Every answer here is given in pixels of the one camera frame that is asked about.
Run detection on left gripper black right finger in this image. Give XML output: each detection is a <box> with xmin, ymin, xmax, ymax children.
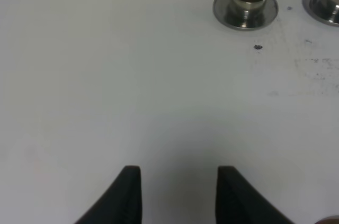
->
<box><xmin>215</xmin><ymin>166</ymin><xmax>292</xmax><ymax>224</ymax></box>

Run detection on stainless steel saucer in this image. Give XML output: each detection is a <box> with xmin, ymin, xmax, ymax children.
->
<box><xmin>213</xmin><ymin>0</ymin><xmax>279</xmax><ymax>31</ymax></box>
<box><xmin>302</xmin><ymin>0</ymin><xmax>338</xmax><ymax>27</ymax></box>

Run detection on left stainless steel saucer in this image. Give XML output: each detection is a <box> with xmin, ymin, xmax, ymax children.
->
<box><xmin>213</xmin><ymin>0</ymin><xmax>279</xmax><ymax>31</ymax></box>

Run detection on middle stainless steel saucer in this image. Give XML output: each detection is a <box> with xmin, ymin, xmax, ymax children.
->
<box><xmin>302</xmin><ymin>0</ymin><xmax>338</xmax><ymax>27</ymax></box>

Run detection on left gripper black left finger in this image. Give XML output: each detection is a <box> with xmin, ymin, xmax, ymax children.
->
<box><xmin>77</xmin><ymin>166</ymin><xmax>142</xmax><ymax>224</ymax></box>

